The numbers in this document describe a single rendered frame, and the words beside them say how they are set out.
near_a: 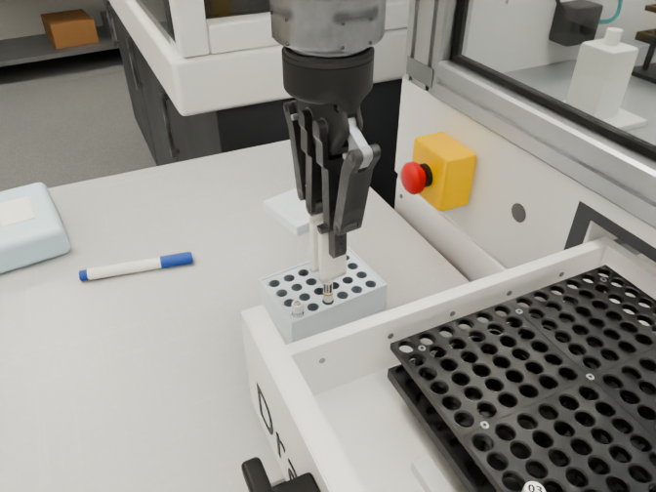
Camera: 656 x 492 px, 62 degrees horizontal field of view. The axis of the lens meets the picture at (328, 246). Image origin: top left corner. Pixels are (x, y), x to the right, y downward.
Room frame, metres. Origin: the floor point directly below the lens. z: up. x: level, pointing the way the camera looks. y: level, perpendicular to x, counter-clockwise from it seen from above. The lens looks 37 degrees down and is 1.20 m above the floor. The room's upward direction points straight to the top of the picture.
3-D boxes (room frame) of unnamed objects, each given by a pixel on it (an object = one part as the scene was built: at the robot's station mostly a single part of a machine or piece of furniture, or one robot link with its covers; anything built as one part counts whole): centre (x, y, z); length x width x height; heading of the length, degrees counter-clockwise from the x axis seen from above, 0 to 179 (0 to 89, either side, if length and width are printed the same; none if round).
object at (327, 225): (0.43, -0.01, 0.96); 0.04 x 0.01 x 0.11; 121
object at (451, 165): (0.60, -0.14, 0.88); 0.07 x 0.05 x 0.07; 25
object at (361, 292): (0.48, 0.01, 0.78); 0.12 x 0.08 x 0.04; 121
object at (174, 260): (0.54, 0.24, 0.77); 0.14 x 0.02 x 0.02; 106
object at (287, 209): (0.69, 0.02, 0.77); 0.13 x 0.09 x 0.02; 128
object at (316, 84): (0.45, 0.00, 1.03); 0.08 x 0.07 x 0.09; 31
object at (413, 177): (0.58, -0.11, 0.88); 0.04 x 0.03 x 0.04; 25
